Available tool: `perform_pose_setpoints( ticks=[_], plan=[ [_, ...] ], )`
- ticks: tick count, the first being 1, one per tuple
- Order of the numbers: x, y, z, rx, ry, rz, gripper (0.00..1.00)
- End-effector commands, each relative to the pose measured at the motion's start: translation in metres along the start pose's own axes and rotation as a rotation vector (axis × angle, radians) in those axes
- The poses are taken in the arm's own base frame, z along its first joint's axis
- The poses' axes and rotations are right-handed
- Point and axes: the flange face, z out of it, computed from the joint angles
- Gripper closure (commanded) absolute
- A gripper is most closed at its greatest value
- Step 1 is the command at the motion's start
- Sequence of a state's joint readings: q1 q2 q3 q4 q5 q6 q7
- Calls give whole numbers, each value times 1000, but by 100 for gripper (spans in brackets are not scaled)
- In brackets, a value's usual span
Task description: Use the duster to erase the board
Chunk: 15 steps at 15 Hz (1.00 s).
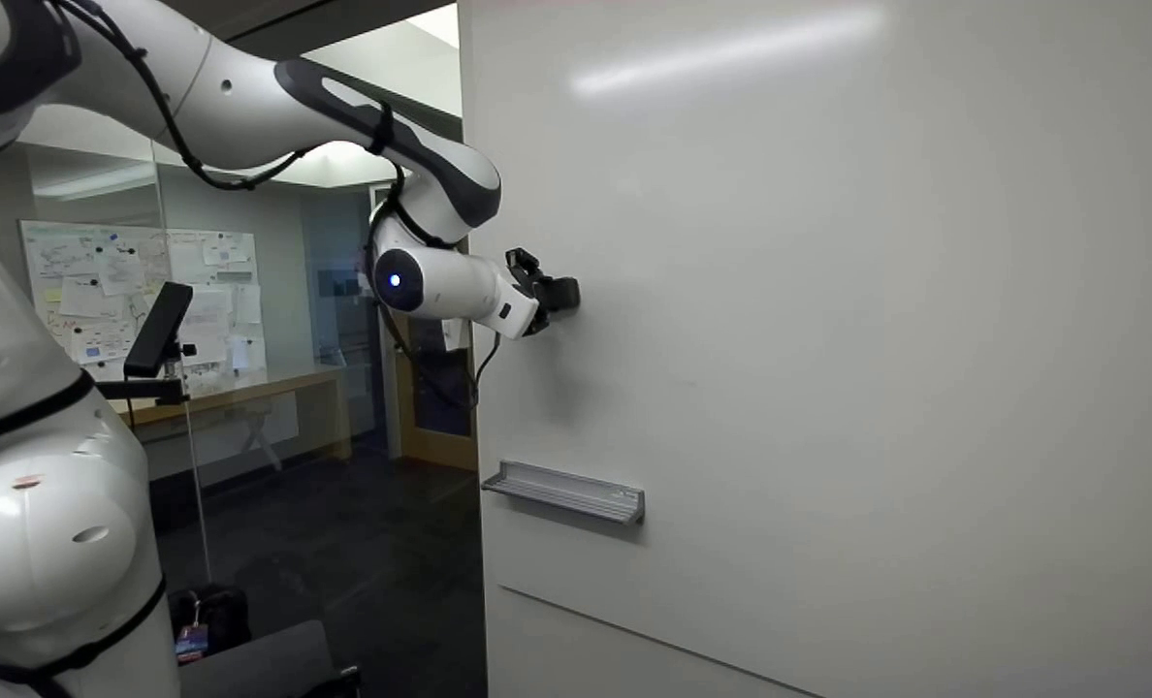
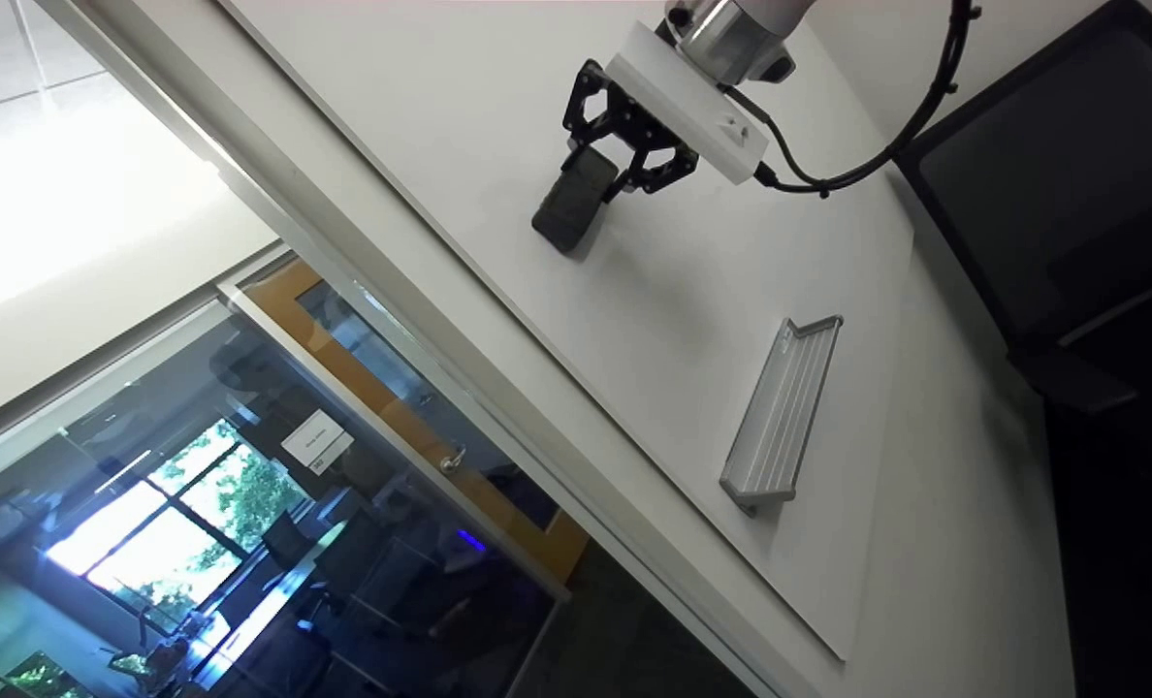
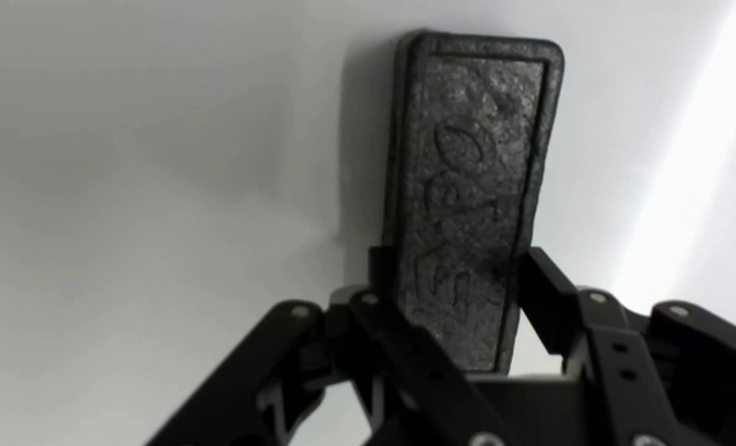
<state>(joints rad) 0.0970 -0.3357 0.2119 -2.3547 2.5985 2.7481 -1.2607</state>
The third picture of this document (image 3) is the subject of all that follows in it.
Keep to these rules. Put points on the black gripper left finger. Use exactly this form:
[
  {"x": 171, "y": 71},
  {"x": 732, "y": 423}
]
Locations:
[{"x": 418, "y": 363}]

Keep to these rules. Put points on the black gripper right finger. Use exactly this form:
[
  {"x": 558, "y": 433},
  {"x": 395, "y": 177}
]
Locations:
[{"x": 622, "y": 372}]

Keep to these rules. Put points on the black whiteboard eraser duster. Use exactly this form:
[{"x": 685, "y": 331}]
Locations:
[{"x": 466, "y": 190}]

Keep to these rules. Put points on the large white whiteboard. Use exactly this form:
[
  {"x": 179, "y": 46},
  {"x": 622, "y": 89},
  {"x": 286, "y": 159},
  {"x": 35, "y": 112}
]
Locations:
[{"x": 135, "y": 125}]

